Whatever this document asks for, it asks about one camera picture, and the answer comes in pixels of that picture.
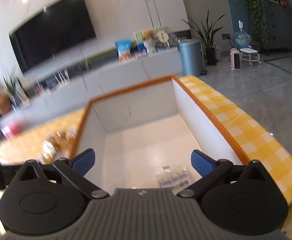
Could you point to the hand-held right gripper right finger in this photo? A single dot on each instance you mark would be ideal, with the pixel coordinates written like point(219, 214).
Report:
point(200, 162)

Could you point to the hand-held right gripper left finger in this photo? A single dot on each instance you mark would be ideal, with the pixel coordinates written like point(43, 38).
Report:
point(83, 162)

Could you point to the clear snack packet blue label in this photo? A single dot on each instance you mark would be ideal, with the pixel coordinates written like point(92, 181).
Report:
point(173, 177)

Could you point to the white box with orange rim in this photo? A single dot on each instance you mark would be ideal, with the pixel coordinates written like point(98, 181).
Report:
point(141, 120)

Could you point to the blurred snack packets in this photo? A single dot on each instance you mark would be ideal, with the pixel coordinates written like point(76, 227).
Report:
point(58, 145)

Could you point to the yellow checked tablecloth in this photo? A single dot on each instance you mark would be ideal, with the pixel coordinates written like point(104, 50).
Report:
point(260, 140)

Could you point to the potted plant in orange pot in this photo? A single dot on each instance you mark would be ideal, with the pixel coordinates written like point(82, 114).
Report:
point(5, 102)

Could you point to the clear acrylic stand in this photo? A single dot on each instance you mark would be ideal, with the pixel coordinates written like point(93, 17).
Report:
point(61, 76)

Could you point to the white television cabinet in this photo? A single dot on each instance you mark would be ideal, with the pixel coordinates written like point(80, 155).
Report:
point(126, 72)

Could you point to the grey blue trash bin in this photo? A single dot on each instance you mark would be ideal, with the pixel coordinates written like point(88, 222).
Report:
point(190, 57)

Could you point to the small pink white heater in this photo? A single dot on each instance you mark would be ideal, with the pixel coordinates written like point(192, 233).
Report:
point(235, 59)

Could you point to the blue white snack bag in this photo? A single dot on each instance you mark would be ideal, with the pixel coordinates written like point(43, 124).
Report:
point(123, 50)

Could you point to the round white stool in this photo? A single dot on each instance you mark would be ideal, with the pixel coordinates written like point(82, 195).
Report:
point(250, 53)

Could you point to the tall leafy potted plant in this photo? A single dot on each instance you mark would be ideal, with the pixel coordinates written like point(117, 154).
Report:
point(209, 40)

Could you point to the round beige snack tin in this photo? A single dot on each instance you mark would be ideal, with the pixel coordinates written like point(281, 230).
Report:
point(162, 38)

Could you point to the blue water dispenser bottle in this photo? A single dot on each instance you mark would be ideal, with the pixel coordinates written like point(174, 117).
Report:
point(242, 38)

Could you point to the green snack box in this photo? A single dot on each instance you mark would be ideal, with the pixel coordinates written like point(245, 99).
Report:
point(144, 42)

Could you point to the dark grey cabinet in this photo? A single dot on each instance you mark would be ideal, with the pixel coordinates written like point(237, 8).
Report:
point(279, 27)

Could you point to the trailing green vine plant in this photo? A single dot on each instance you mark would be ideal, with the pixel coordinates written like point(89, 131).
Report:
point(254, 7)

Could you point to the black wall television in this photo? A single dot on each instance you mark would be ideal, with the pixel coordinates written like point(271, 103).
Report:
point(51, 30)

